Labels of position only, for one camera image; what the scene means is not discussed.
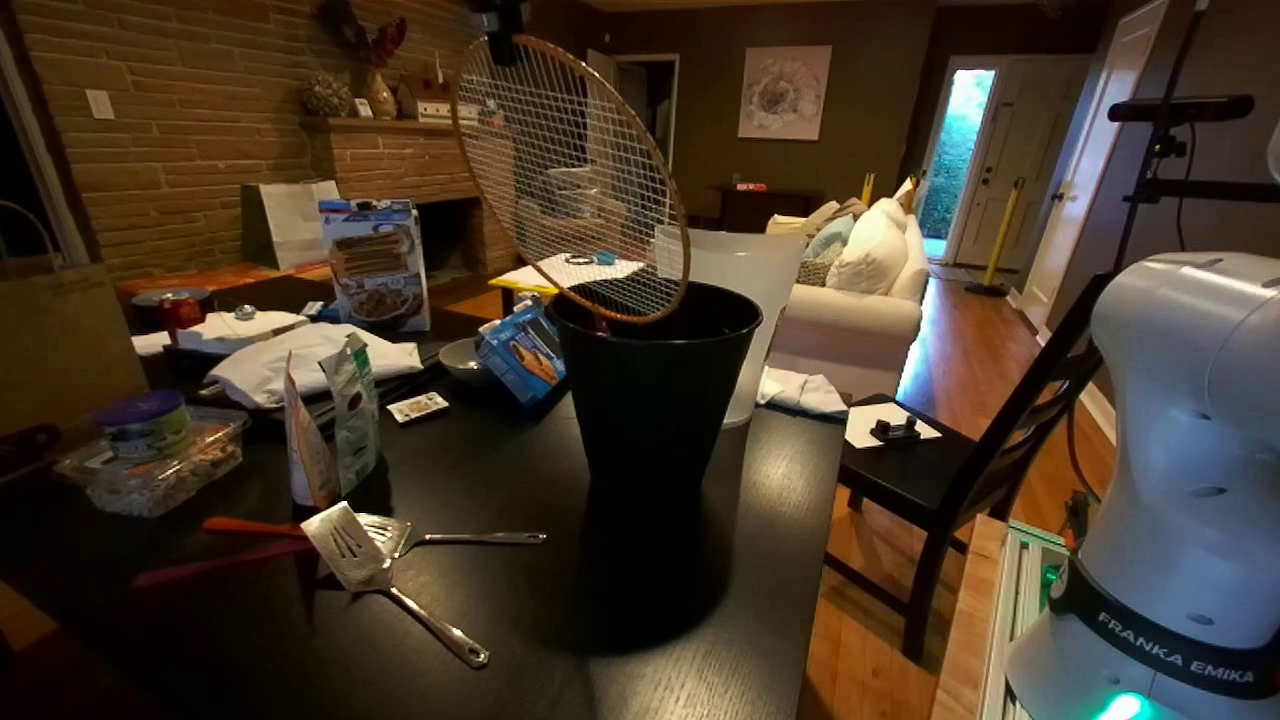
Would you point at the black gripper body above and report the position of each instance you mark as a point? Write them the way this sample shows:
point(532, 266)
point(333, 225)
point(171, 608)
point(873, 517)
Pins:
point(501, 24)

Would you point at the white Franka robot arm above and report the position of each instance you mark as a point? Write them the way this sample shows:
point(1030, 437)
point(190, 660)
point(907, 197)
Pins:
point(1185, 465)

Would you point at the translucent white bin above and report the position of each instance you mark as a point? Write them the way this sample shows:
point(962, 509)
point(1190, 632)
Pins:
point(741, 260)

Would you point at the black plastic bin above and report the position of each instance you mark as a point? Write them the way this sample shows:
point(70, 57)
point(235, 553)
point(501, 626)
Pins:
point(654, 413)

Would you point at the vase with dried plants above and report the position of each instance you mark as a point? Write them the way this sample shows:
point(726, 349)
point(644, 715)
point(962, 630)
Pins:
point(365, 67)

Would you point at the brick fireplace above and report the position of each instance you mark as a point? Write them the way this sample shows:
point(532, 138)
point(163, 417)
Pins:
point(401, 166)

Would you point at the white framed doorway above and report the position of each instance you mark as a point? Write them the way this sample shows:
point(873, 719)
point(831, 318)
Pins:
point(654, 123)

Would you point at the beige armchair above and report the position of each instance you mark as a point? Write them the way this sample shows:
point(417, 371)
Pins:
point(569, 225)

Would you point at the yellow side table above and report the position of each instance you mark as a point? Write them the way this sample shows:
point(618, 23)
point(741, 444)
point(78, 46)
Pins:
point(532, 277)

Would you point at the printed food bag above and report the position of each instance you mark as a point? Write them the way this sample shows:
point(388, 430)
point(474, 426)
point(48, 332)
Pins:
point(379, 266)

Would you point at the white board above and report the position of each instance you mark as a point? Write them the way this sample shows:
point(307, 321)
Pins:
point(299, 222)

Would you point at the blue snack box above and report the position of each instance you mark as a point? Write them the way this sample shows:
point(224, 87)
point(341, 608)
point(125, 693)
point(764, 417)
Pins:
point(521, 354)

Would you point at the small grey bowl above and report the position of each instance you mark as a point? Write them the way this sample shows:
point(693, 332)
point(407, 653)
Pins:
point(462, 359)

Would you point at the wooden bench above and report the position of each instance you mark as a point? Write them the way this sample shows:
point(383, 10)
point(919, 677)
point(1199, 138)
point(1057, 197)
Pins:
point(240, 280)

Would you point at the small white card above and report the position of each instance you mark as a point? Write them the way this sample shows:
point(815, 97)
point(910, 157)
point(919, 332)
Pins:
point(417, 407)

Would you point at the white flat package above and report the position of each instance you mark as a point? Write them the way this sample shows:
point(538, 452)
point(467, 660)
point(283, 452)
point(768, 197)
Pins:
point(240, 329)

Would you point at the green and white carton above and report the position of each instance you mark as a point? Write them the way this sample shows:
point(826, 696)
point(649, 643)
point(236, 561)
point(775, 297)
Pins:
point(353, 413)

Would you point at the white sofa pillow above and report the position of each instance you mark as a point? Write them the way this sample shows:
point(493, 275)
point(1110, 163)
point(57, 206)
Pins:
point(873, 251)

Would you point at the red bowl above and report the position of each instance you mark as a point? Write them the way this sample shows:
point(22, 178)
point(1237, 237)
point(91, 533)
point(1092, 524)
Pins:
point(164, 311)

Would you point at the white sofa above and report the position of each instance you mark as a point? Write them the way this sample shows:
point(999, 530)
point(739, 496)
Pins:
point(844, 332)

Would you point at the white cloth on floor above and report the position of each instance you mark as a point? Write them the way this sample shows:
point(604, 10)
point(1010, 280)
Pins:
point(803, 388)

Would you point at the glass exterior door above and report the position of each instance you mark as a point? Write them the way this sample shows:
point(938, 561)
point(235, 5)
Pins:
point(957, 154)

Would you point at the white paper pouch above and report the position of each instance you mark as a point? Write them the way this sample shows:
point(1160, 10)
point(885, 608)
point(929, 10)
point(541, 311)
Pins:
point(307, 463)

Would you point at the blue lidded jar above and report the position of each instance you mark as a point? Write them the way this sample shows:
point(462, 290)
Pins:
point(147, 426)

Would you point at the metal slotted spatula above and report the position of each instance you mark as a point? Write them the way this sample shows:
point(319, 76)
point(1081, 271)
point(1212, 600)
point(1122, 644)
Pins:
point(351, 546)

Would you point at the brown paper bag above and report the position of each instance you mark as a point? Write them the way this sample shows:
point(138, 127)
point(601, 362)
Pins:
point(61, 346)

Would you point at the white paper with black object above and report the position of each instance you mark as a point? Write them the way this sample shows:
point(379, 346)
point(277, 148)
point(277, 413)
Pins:
point(873, 426)

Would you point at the clear plastic food container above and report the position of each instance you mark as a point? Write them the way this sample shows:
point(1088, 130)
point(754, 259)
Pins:
point(147, 483)

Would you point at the red stick utensil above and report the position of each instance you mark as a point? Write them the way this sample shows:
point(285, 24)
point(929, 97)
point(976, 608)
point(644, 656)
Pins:
point(214, 566)

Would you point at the black wooden chair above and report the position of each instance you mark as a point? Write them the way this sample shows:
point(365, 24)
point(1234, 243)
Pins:
point(932, 483)

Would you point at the framed wall picture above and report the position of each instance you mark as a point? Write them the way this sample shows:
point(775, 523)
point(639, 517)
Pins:
point(787, 95)

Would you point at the white light switch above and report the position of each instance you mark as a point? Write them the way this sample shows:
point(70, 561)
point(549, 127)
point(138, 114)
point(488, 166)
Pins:
point(102, 105)

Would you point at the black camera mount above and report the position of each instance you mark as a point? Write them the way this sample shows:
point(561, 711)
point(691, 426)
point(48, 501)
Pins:
point(1182, 109)

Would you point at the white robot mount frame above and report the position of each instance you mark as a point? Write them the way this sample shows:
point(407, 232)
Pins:
point(1022, 613)

